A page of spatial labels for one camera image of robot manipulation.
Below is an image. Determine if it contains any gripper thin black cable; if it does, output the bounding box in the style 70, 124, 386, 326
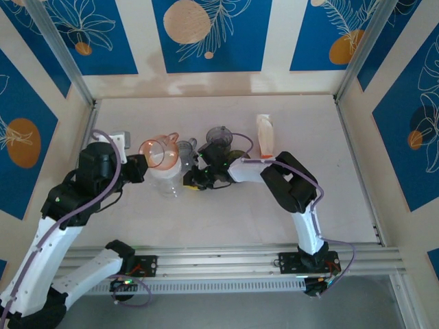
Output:
97, 190, 123, 214
205, 180, 235, 191

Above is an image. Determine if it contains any aluminium frame post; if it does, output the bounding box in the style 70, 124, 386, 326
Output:
334, 0, 404, 103
25, 0, 96, 108

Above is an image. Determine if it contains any left gripper thin black cable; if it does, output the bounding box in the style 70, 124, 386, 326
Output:
97, 190, 123, 214

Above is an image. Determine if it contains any grey transparent coffee dripper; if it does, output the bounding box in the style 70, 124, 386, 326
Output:
205, 125, 234, 151

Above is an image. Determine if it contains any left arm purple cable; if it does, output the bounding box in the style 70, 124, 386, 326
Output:
0, 129, 152, 323

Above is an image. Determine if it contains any long aluminium base rail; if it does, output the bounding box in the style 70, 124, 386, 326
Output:
58, 242, 402, 279

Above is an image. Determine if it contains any aluminium side rail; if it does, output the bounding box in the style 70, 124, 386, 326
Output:
77, 99, 101, 151
334, 97, 383, 246

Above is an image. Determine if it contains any grey slotted cable duct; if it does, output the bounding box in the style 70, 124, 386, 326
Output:
85, 278, 307, 296

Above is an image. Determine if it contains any clear ribbed coffee dripper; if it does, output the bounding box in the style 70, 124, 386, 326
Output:
176, 136, 200, 172

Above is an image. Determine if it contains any aluminium frame leg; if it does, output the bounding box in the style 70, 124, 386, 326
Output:
389, 273, 425, 329

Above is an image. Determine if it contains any orange transparent coffee dripper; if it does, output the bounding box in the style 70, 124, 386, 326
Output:
138, 132, 180, 169

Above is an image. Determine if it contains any right gripper thin black cable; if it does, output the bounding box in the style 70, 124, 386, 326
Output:
205, 180, 235, 191

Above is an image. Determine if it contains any orange filter holder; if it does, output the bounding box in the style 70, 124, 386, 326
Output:
257, 116, 277, 160

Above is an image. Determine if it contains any clear glass server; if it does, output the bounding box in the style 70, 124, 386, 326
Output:
150, 159, 183, 199

